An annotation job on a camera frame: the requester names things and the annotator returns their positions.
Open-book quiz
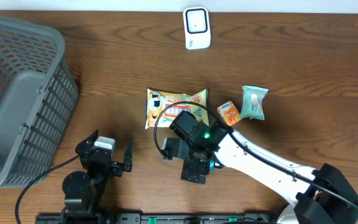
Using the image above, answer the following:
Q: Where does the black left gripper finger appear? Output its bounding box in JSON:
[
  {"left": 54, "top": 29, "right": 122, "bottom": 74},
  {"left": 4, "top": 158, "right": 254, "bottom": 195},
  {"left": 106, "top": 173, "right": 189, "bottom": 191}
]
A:
[
  {"left": 124, "top": 140, "right": 133, "bottom": 164},
  {"left": 85, "top": 130, "right": 99, "bottom": 143}
]

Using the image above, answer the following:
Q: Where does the blue mouthwash bottle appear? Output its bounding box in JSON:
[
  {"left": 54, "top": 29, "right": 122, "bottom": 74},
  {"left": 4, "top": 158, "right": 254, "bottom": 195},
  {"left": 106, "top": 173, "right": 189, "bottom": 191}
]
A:
[{"left": 209, "top": 159, "right": 224, "bottom": 170}]

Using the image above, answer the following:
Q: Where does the orange snack bag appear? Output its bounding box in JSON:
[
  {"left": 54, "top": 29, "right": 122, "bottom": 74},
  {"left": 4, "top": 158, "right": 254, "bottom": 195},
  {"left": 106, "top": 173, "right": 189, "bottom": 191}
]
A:
[{"left": 145, "top": 89, "right": 209, "bottom": 129}]

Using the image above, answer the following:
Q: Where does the orange tissue pack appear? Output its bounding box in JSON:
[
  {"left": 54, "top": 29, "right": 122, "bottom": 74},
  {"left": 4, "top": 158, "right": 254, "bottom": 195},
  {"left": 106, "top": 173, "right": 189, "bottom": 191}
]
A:
[{"left": 217, "top": 101, "right": 241, "bottom": 126}]

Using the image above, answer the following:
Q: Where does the green wet wipes pack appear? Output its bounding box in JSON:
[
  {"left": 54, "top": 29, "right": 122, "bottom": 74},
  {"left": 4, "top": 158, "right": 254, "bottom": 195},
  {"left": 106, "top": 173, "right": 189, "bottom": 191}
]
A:
[{"left": 240, "top": 85, "right": 269, "bottom": 120}]

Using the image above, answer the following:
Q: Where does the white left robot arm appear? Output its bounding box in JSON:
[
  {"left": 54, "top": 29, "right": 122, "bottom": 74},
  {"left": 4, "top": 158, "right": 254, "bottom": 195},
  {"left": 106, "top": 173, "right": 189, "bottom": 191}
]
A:
[{"left": 61, "top": 131, "right": 133, "bottom": 223}]

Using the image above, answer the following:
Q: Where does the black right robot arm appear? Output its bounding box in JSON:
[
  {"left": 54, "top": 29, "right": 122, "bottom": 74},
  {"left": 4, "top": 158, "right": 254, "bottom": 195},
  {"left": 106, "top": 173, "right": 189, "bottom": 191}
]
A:
[{"left": 169, "top": 111, "right": 358, "bottom": 224}]

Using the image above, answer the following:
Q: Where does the white barcode scanner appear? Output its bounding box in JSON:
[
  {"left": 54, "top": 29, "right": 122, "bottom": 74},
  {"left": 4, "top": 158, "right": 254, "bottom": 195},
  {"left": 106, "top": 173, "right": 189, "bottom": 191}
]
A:
[{"left": 183, "top": 6, "right": 211, "bottom": 50}]

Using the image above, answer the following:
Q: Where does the grey plastic basket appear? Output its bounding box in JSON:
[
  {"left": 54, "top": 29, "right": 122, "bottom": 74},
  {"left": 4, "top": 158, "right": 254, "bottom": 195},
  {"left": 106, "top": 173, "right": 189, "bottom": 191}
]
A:
[{"left": 0, "top": 16, "right": 78, "bottom": 189}]

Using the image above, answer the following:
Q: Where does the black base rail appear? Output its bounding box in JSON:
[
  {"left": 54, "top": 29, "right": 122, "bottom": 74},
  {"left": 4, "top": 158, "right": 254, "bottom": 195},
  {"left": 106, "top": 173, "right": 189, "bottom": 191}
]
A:
[{"left": 35, "top": 213, "right": 277, "bottom": 224}]

